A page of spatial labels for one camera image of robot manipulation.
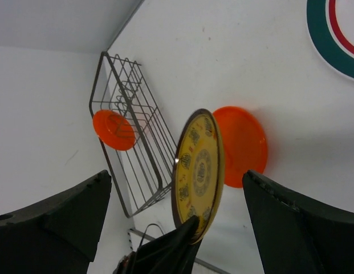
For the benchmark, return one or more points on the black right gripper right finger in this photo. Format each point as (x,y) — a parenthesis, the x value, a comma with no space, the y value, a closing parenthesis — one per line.
(296,233)

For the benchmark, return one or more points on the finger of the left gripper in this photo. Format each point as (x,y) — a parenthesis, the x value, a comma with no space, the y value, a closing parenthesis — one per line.
(126,264)

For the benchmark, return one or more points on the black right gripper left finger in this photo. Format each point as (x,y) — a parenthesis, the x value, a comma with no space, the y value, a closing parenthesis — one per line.
(59,234)

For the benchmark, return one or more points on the yellow patterned plate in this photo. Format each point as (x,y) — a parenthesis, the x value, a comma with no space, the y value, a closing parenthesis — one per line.
(198,173)

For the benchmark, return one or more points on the orange plastic plate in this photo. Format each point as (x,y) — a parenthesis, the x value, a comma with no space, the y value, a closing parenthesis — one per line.
(244,141)
(113,130)

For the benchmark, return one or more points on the white plate green red rings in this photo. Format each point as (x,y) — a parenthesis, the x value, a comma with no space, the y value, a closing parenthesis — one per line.
(336,37)

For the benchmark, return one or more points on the aluminium table edge rail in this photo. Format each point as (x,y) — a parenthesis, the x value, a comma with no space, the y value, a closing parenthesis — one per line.
(170,251)

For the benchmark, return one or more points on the wire dish rack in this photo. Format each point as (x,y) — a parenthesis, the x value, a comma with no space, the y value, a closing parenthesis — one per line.
(142,174)

